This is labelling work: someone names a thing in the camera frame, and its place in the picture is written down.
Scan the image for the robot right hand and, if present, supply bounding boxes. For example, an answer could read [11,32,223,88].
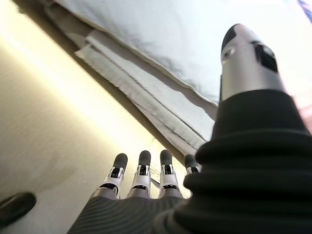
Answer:
[67,23,312,234]

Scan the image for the black rounded object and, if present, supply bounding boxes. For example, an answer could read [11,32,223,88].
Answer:
[0,192,37,228]

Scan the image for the white duvet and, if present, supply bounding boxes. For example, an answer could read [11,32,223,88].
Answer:
[55,0,312,106]

